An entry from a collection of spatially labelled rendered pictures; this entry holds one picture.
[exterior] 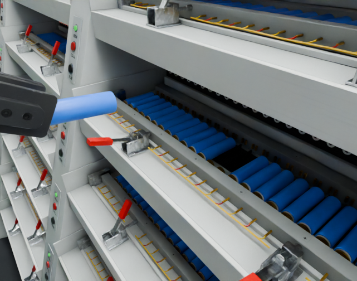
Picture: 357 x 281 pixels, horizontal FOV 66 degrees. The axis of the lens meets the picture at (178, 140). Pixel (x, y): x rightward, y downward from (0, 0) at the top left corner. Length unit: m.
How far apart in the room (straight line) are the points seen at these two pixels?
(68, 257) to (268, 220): 0.57
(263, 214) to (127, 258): 0.28
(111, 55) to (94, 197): 0.30
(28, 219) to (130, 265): 0.71
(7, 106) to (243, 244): 0.25
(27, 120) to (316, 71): 0.22
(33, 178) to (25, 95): 0.85
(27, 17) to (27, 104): 1.05
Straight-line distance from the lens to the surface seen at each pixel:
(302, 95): 0.24
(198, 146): 0.42
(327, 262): 0.31
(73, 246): 0.79
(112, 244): 0.54
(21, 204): 1.25
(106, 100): 0.23
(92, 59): 0.57
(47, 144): 0.85
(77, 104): 0.23
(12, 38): 1.24
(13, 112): 0.20
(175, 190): 0.37
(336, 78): 0.24
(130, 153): 0.43
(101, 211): 0.61
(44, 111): 0.21
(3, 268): 1.53
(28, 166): 1.11
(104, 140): 0.41
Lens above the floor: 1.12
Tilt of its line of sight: 21 degrees down
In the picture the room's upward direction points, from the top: 16 degrees clockwise
